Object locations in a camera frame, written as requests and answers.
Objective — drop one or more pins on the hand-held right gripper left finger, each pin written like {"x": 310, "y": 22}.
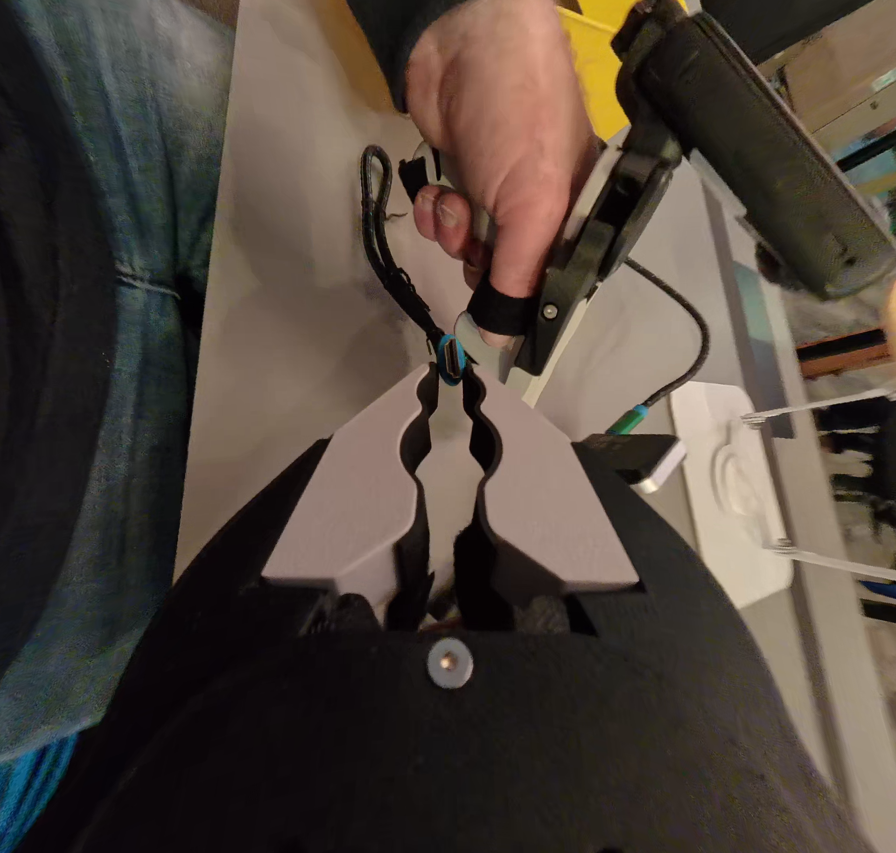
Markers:
{"x": 343, "y": 517}

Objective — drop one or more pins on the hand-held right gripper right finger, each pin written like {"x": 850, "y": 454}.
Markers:
{"x": 560, "y": 517}

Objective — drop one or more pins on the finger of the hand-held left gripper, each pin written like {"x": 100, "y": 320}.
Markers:
{"x": 497, "y": 356}

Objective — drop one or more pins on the yellow plastic bin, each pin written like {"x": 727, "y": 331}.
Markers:
{"x": 595, "y": 41}

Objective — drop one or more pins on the person's left hand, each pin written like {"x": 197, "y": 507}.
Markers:
{"x": 511, "y": 125}

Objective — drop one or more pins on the person's blue jeans leg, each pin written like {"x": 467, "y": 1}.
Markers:
{"x": 140, "y": 237}

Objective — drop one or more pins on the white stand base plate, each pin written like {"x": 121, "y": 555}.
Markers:
{"x": 700, "y": 489}

